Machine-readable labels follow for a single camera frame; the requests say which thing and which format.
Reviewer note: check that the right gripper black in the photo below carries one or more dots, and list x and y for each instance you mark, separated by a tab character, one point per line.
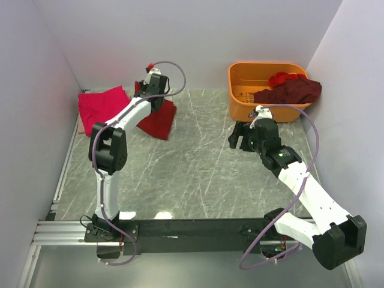
243	129

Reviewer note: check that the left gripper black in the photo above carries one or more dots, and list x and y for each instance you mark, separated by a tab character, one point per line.
142	86

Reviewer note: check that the red t shirt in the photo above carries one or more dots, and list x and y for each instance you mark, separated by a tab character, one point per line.
159	123

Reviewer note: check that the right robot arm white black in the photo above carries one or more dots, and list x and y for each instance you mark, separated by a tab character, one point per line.
335	236

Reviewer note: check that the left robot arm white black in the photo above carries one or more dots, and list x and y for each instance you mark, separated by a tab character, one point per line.
108	149

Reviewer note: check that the orange plastic basket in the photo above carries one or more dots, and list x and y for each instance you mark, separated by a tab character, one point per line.
247	78

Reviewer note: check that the bright red cloth in basket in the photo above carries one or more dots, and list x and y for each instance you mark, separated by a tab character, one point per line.
280	78

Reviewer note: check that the folded pink t shirt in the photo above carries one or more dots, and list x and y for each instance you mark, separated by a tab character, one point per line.
101	106

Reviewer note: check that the dark maroon t shirt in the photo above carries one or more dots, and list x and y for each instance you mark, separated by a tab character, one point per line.
298	91

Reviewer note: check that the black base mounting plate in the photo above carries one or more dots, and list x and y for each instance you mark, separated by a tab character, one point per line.
174	236

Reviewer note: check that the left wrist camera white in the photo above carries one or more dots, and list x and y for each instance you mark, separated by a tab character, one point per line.
150	69

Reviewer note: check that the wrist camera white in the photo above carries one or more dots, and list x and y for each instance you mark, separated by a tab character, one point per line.
259	112
150	69

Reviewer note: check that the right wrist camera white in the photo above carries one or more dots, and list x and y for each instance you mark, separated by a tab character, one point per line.
259	112

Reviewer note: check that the aluminium rail frame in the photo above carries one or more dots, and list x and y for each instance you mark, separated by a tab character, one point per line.
60	232

